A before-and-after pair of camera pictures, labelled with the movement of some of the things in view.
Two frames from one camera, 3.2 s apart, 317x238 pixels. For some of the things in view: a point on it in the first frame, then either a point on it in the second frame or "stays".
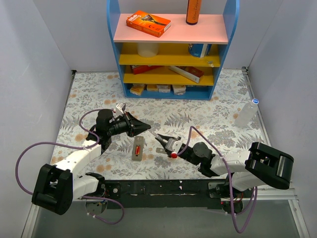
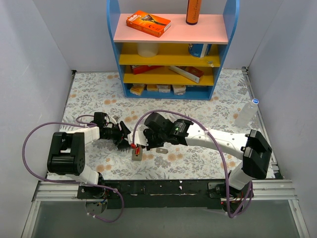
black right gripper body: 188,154 → 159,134
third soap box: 164,88 stays
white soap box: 179,89 stays
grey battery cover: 161,150 stays
